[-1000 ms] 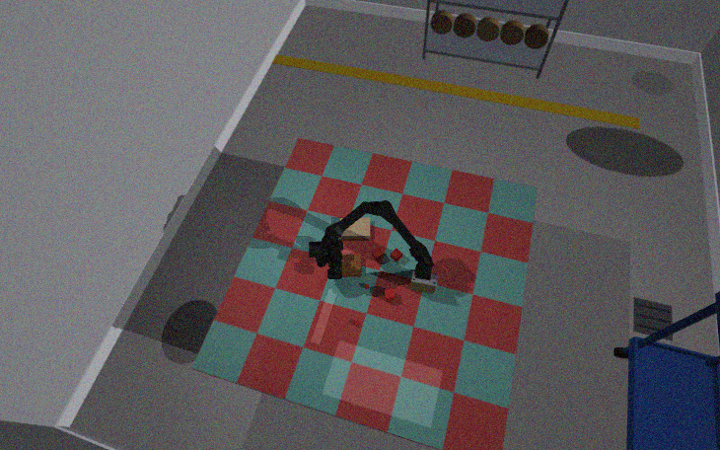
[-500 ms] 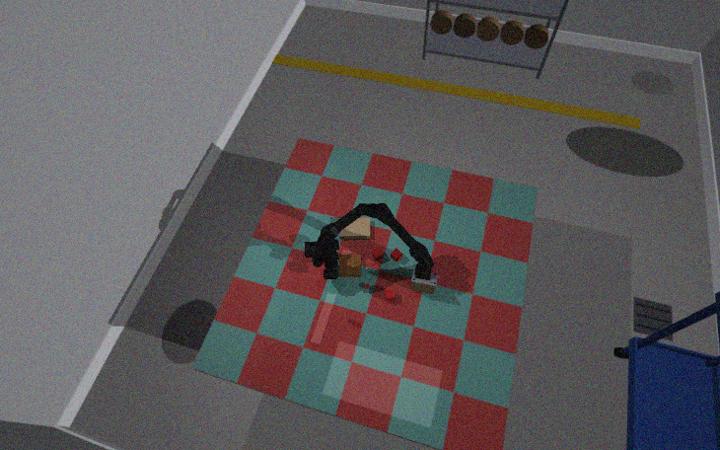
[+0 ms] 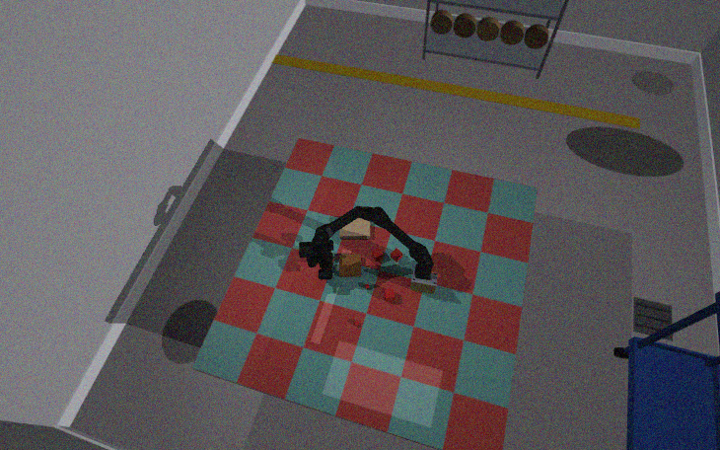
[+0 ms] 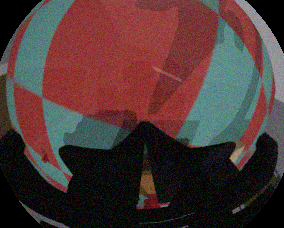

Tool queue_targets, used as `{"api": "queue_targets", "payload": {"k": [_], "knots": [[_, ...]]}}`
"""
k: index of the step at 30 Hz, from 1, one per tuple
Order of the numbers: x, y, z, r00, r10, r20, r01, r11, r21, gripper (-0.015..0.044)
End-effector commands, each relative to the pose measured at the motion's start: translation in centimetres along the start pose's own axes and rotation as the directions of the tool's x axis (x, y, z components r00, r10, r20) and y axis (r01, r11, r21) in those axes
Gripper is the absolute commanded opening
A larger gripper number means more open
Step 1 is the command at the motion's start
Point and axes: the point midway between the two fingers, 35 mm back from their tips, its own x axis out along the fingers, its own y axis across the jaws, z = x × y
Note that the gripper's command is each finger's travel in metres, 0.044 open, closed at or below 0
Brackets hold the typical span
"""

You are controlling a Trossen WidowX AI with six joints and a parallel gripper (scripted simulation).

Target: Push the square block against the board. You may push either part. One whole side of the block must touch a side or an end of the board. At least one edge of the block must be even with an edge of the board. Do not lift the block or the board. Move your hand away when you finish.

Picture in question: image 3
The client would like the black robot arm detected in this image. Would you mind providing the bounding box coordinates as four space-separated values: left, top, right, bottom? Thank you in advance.
299 206 434 280

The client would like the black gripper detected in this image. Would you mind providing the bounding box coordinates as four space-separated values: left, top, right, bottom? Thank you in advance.
318 240 333 279

